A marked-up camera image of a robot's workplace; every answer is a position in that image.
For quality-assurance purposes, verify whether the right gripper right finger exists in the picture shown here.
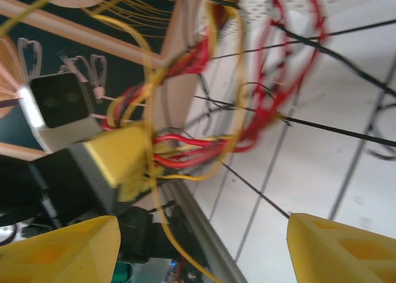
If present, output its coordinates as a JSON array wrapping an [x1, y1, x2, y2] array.
[[286, 212, 396, 283]]

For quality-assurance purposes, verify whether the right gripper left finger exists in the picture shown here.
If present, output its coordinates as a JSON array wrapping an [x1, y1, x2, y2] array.
[[0, 214, 121, 283]]

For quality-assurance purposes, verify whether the yellow cable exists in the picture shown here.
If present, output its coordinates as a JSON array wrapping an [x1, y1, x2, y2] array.
[[145, 159, 223, 283], [0, 0, 71, 38], [92, 4, 248, 185]]

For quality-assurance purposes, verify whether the aluminium side rail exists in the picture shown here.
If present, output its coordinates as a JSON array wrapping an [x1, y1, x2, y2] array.
[[168, 183, 248, 283]]

